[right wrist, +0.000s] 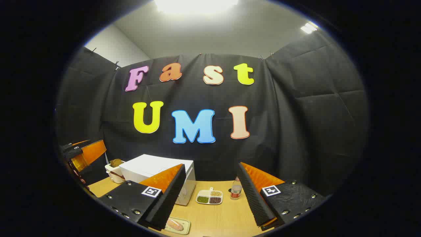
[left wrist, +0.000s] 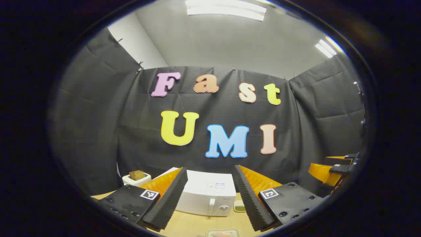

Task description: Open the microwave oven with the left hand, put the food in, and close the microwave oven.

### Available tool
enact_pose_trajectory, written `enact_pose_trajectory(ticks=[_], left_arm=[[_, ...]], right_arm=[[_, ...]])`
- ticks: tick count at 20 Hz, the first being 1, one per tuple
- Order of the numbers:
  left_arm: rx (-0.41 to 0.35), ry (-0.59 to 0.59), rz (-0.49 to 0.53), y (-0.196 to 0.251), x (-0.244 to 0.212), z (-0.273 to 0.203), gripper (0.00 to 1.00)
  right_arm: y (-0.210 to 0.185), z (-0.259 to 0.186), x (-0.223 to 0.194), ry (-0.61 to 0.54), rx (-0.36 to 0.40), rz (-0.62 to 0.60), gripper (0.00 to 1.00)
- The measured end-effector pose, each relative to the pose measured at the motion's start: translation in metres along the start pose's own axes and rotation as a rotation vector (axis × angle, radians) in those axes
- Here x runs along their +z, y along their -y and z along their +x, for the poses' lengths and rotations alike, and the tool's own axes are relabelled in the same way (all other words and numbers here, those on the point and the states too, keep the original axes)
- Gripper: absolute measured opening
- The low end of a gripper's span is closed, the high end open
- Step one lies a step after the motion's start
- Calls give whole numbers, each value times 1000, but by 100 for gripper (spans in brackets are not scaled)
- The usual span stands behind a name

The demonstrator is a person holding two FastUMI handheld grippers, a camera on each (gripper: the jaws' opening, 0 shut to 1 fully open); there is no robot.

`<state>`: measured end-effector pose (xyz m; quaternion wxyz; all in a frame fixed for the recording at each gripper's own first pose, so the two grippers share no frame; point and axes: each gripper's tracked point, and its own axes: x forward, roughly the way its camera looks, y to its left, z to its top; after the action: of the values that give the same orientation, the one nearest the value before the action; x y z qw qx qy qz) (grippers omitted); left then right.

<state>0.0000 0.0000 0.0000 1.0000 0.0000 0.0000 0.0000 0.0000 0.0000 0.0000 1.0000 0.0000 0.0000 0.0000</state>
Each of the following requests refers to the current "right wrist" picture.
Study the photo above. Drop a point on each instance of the small ceiling light panel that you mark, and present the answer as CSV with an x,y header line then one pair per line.
x,y
309,27

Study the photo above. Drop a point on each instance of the large ceiling light panel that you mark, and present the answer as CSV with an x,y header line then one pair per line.
x,y
197,6

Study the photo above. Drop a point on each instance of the black backdrop cloth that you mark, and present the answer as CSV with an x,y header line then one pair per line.
x,y
296,131

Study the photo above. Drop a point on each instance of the cream rectangular tray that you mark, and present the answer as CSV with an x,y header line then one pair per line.
x,y
186,223

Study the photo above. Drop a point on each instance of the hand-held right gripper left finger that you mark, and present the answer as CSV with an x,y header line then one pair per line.
x,y
171,197

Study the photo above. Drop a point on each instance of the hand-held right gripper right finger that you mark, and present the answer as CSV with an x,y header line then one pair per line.
x,y
253,197

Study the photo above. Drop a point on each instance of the pink bread roll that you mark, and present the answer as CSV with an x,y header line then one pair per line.
x,y
176,225

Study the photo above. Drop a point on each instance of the white divided bean dish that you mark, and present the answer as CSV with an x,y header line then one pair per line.
x,y
209,196

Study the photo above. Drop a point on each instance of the brown bread slice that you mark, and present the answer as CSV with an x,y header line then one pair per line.
x,y
115,162

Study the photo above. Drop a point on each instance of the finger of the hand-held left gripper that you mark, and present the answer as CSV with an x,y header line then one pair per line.
x,y
82,143
93,151

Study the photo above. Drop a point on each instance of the white toaster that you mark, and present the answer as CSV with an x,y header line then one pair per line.
x,y
110,168

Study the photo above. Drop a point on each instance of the clear red label bottle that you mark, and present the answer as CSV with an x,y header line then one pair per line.
x,y
235,191

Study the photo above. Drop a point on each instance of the white microwave oven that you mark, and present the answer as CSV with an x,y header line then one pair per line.
x,y
148,166

